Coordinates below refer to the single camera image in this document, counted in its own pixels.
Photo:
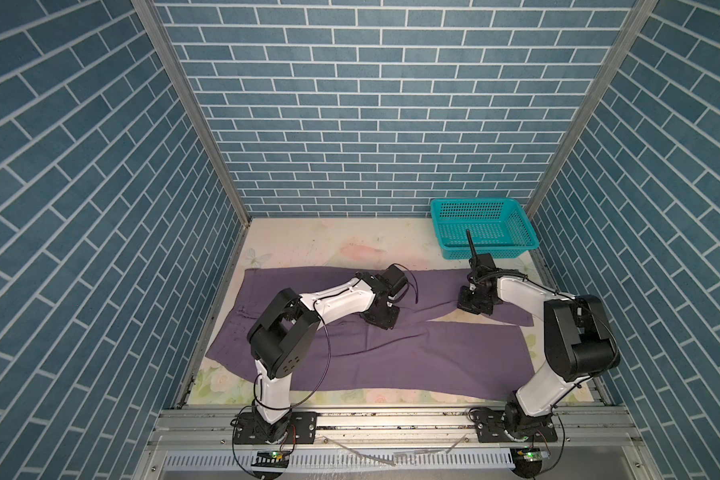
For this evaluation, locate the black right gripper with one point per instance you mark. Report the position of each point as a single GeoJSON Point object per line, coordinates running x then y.
{"type": "Point", "coordinates": [462, 302]}

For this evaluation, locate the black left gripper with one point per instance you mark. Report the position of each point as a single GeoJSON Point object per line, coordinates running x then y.
{"type": "Point", "coordinates": [389, 322]}

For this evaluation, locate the purple trousers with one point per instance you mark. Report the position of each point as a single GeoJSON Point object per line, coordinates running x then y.
{"type": "Point", "coordinates": [431, 347]}

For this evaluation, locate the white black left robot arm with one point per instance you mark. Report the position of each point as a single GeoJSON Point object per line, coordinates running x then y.
{"type": "Point", "coordinates": [281, 337]}

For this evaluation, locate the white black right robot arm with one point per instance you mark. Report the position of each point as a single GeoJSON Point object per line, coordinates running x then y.
{"type": "Point", "coordinates": [578, 346]}

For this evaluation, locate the teal plastic mesh basket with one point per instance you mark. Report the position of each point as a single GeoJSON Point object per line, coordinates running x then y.
{"type": "Point", "coordinates": [496, 226]}

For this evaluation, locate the right green circuit board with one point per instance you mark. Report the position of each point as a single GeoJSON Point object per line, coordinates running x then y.
{"type": "Point", "coordinates": [528, 462]}

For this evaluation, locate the green circuit board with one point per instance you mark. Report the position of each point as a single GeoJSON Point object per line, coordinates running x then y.
{"type": "Point", "coordinates": [528, 462]}
{"type": "Point", "coordinates": [271, 459]}

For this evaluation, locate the left green circuit board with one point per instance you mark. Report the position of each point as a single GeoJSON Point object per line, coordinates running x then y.
{"type": "Point", "coordinates": [271, 459]}

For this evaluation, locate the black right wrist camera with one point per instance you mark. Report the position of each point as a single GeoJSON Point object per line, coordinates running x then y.
{"type": "Point", "coordinates": [482, 267]}

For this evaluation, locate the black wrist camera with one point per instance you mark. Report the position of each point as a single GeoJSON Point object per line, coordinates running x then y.
{"type": "Point", "coordinates": [482, 267]}
{"type": "Point", "coordinates": [394, 283]}

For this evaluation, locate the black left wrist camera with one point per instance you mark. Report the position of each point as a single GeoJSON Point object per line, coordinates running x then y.
{"type": "Point", "coordinates": [394, 283]}

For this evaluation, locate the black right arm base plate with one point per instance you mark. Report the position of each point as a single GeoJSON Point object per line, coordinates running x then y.
{"type": "Point", "coordinates": [486, 423]}

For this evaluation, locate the white slotted cable duct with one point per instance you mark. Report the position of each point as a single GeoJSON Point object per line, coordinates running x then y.
{"type": "Point", "coordinates": [339, 461]}

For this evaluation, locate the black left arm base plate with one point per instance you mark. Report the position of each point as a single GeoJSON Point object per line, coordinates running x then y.
{"type": "Point", "coordinates": [250, 428]}

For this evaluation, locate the aluminium front mounting rail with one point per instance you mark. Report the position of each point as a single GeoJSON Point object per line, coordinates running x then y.
{"type": "Point", "coordinates": [594, 442]}

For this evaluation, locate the aluminium right rear corner post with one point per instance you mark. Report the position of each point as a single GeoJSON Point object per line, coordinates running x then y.
{"type": "Point", "coordinates": [633, 25]}

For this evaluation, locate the aluminium corner post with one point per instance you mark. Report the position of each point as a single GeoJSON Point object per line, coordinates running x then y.
{"type": "Point", "coordinates": [157, 33]}
{"type": "Point", "coordinates": [633, 25]}

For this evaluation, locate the aluminium left rear corner post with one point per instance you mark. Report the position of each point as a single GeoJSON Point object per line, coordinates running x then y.
{"type": "Point", "coordinates": [157, 33]}

